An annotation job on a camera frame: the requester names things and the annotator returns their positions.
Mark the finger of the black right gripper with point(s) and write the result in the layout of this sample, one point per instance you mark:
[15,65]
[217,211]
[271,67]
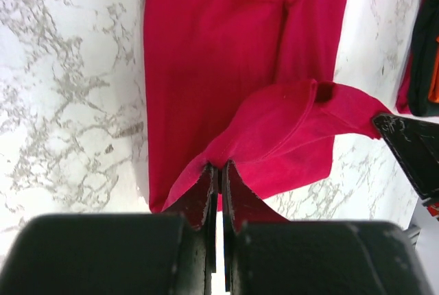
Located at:
[414,144]

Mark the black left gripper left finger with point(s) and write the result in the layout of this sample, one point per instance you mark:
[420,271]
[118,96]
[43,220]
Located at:
[172,252]

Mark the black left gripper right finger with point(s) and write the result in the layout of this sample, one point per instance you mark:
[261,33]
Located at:
[264,253]

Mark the red t shirt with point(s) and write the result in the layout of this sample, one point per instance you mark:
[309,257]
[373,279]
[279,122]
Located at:
[247,81]

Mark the orange folded t shirt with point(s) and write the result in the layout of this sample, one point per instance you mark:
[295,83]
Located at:
[433,95]

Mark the black folded t shirt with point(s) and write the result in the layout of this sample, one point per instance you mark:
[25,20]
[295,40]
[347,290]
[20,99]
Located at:
[423,68]

